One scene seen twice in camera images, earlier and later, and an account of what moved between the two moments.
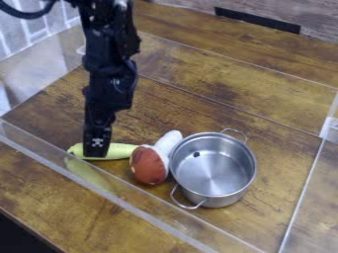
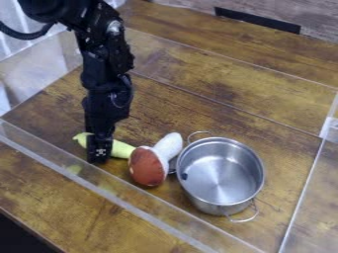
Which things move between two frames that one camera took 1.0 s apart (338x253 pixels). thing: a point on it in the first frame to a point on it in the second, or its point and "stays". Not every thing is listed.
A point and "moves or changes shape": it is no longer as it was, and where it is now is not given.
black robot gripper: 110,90 stays
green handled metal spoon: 120,151 moves or changes shape
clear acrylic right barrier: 310,230 stays
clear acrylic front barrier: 63,206 stays
